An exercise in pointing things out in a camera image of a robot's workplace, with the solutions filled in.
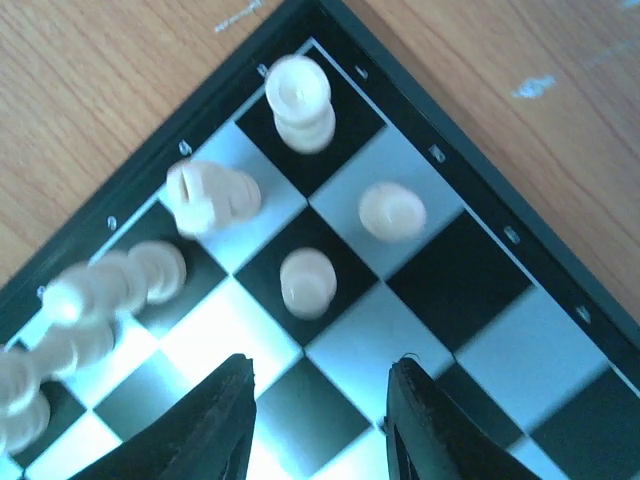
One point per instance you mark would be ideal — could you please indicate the black and silver chessboard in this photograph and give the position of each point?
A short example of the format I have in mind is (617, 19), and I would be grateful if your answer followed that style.
(474, 298)

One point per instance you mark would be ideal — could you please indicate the light wooden pawn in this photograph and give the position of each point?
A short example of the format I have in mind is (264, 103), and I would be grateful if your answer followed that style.
(308, 283)
(392, 212)

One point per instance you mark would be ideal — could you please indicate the light wooden chess piece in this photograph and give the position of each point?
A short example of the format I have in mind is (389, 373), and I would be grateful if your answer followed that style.
(20, 430)

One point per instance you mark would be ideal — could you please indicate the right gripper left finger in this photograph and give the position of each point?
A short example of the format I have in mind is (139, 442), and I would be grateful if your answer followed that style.
(206, 435)

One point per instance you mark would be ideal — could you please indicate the light wooden rook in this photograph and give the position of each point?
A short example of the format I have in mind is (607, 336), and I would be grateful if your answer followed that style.
(298, 93)

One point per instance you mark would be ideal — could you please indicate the light wooden knight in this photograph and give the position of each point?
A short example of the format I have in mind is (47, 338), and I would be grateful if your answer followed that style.
(205, 197)

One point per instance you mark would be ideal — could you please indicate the light wooden queen piece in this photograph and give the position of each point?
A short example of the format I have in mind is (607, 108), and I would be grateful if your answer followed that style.
(59, 354)

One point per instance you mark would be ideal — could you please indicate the light wooden bishop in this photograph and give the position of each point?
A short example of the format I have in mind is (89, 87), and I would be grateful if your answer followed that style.
(152, 272)

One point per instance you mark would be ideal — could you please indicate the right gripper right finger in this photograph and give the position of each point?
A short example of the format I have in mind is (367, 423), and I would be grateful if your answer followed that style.
(429, 437)

